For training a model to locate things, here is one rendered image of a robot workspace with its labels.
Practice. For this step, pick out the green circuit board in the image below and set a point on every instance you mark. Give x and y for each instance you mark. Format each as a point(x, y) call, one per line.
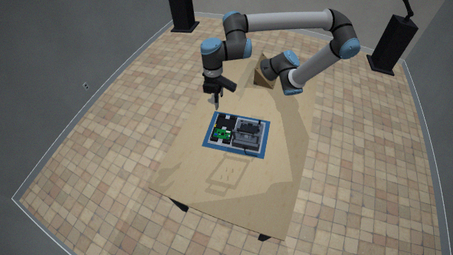
point(220, 133)

